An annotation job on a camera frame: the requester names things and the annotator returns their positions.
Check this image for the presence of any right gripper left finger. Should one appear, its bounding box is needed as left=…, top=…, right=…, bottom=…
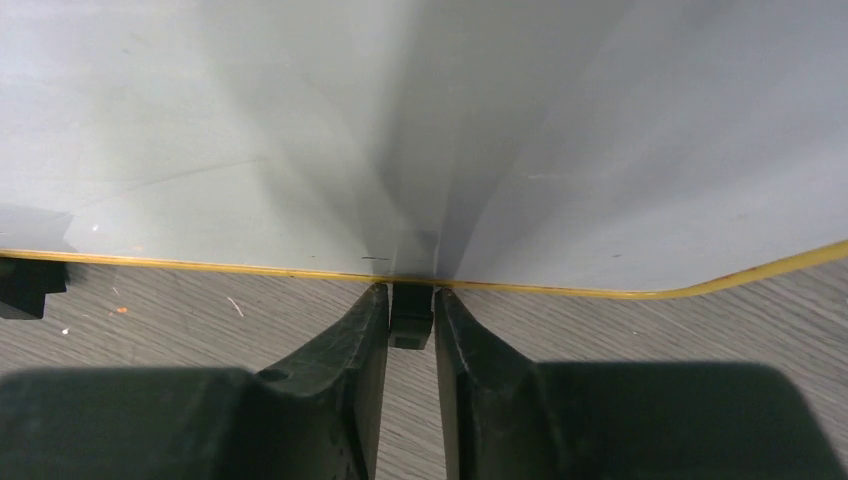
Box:
left=1, top=284, right=389, bottom=479

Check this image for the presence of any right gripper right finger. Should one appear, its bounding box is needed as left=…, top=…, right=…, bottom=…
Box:
left=434, top=289, right=845, bottom=479

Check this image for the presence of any yellow framed whiteboard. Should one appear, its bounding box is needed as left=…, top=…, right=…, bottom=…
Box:
left=1, top=1, right=847, bottom=299

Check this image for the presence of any black whiteboard foot clip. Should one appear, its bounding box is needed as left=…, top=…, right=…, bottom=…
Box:
left=1, top=257, right=68, bottom=320
left=389, top=283, right=434, bottom=350

